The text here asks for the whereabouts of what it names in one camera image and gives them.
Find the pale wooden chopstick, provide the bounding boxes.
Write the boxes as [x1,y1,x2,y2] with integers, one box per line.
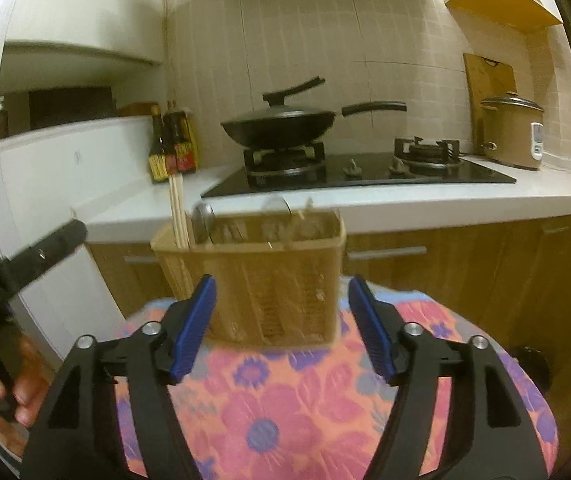
[174,174,190,248]
[168,174,182,248]

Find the white kitchen countertop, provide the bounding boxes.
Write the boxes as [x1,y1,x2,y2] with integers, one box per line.
[72,162,571,243]

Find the left hand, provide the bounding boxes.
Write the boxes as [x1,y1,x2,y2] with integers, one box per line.
[0,336,54,458]

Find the white refrigerator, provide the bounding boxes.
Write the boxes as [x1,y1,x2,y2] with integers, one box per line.
[0,117,162,365]

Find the wooden base cabinets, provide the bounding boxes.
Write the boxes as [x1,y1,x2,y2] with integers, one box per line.
[86,211,571,391]

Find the floral orange table cloth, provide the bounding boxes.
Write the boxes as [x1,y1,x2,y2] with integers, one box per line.
[115,278,559,479]

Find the dark soy sauce bottle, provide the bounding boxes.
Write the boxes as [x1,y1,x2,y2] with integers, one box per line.
[148,104,168,183]

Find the red label sauce bottle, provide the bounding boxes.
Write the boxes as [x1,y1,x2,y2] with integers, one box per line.
[164,101,197,174]

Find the white upper shelf cabinet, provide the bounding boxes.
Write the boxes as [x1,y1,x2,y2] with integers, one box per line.
[0,0,165,93]

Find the tan plastic utensil basket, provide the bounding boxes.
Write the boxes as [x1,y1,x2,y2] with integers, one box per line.
[151,209,346,350]

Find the black gas stove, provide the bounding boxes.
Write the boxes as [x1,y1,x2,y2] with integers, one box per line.
[202,136,517,198]

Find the tan rice cooker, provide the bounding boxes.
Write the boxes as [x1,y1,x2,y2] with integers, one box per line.
[481,92,545,170]

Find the black wok lid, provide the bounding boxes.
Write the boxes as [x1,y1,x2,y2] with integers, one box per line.
[223,76,335,125]

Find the wooden cutting board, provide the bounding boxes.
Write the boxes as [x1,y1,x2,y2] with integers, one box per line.
[462,53,517,155]

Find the black wok with handle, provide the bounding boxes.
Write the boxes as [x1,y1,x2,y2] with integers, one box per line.
[219,101,408,151]

